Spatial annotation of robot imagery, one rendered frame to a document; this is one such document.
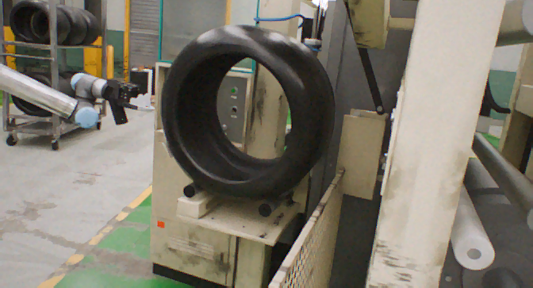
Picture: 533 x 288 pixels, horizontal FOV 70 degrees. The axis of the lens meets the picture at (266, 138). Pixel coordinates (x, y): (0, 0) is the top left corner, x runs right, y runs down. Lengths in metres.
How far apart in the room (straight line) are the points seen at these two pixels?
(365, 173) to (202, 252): 1.17
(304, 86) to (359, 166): 0.45
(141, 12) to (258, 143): 9.69
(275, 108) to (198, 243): 1.02
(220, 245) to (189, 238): 0.19
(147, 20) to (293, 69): 10.01
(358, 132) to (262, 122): 0.40
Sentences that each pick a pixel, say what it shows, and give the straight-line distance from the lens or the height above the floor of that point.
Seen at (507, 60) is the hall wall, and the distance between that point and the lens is 11.50.
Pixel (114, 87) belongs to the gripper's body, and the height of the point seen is 1.20.
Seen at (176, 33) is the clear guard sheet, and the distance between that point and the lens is 2.10.
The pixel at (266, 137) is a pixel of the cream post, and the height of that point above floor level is 1.05.
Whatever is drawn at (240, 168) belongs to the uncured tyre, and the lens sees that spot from 1.51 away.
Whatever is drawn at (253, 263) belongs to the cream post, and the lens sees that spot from 1.80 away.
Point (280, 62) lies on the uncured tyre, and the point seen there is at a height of 1.37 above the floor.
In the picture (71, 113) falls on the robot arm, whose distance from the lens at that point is 1.51.
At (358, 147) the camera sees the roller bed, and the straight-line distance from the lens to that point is 1.42.
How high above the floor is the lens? 1.41
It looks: 14 degrees down
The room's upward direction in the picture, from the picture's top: 6 degrees clockwise
